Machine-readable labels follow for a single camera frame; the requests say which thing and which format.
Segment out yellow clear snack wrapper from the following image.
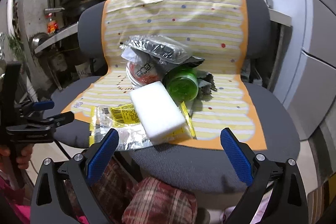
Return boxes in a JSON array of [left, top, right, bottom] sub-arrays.
[[89, 102, 197, 151]]

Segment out white sponge block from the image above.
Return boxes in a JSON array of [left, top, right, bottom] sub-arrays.
[[129, 81, 186, 140]]

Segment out left hand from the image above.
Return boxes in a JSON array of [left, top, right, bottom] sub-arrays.
[[0, 144, 34, 173]]

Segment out grey office chair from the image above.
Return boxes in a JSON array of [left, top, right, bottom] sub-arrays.
[[43, 0, 301, 195]]

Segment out plaid red trouser legs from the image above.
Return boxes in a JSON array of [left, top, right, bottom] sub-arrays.
[[64, 157, 199, 224]]

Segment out red white instant noodle cup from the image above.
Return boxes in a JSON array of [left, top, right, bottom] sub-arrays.
[[126, 61, 161, 88]]

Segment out grey refrigerator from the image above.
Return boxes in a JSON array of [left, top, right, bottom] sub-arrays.
[[271, 0, 335, 140]]

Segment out green plastic bottle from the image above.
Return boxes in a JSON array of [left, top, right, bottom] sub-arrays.
[[163, 68, 199, 102]]

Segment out black plastic food tray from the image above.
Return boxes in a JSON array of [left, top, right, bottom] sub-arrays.
[[120, 35, 205, 68]]

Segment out yellow striped orange-edged cloth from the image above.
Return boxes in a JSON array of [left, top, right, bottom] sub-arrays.
[[63, 0, 270, 151]]

